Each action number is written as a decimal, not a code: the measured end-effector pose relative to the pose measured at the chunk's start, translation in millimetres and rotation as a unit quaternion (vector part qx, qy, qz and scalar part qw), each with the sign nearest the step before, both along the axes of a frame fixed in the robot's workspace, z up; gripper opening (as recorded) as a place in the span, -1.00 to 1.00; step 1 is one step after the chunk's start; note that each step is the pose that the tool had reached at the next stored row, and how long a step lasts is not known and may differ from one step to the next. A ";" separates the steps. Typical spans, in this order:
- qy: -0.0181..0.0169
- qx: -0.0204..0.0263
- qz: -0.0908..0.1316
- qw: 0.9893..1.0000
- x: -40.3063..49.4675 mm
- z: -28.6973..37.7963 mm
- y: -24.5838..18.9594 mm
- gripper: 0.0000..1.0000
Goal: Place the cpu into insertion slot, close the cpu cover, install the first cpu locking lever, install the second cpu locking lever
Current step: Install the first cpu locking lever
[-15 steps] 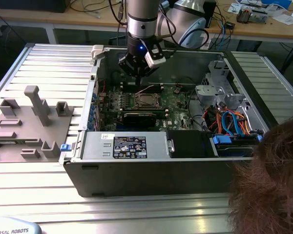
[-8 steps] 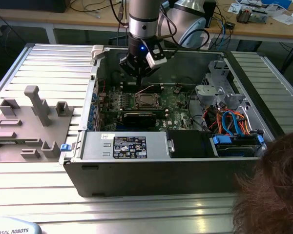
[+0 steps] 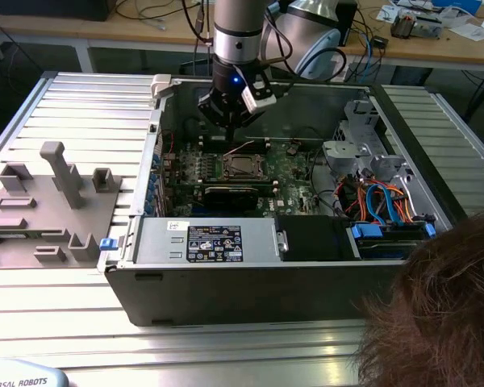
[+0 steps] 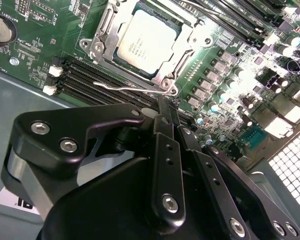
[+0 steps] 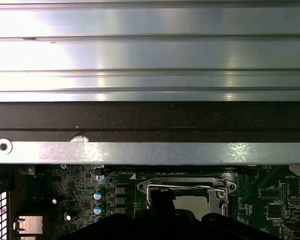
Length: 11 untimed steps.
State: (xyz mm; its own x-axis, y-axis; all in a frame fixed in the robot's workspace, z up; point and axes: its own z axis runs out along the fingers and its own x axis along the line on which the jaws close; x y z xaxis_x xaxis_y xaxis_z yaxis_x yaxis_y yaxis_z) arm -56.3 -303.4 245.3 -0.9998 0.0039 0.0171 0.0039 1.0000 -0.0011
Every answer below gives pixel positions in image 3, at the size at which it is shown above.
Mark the thin metal locking lever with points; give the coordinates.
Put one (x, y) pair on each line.
(242, 147)

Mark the grey case latch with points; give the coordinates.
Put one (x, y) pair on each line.
(161, 84)

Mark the CPU socket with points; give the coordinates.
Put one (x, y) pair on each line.
(227, 157)

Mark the silver power supply with label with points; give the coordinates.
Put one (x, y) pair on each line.
(153, 242)

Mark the grey electronic device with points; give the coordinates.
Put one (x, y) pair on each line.
(427, 26)

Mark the green motherboard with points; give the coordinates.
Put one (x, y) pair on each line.
(290, 193)

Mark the blue cardboard box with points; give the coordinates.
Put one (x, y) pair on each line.
(460, 5)

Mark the grey parts rack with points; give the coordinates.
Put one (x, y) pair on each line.
(44, 209)

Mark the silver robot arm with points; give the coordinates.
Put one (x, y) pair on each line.
(238, 28)

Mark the white paper sheet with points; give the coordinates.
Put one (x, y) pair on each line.
(468, 30)
(387, 12)

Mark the small dark metal device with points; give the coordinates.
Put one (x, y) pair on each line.
(401, 26)

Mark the large black box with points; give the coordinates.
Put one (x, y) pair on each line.
(52, 8)

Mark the silver drive bay bracket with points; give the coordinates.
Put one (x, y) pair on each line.
(339, 151)

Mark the small black adapter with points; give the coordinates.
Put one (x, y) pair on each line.
(380, 42)

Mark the black upright box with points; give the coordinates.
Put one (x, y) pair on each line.
(349, 16)

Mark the silver CPU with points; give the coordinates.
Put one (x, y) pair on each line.
(243, 163)

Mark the blue case latch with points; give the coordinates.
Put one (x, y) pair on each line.
(107, 244)

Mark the person's dark-haired head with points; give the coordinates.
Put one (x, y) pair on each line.
(447, 302)

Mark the black open PC case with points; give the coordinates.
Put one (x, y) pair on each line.
(266, 294)

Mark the hard disk in blue carrier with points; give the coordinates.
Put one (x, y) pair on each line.
(367, 233)

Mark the pale blue teach pendant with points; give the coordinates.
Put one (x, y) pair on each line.
(20, 375)

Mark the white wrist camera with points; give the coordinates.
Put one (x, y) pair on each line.
(258, 96)

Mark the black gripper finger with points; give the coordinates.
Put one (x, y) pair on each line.
(244, 117)
(215, 106)

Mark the light wooden desk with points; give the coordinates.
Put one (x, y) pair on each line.
(427, 50)
(153, 34)

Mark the black graphics card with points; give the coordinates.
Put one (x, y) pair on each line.
(230, 197)

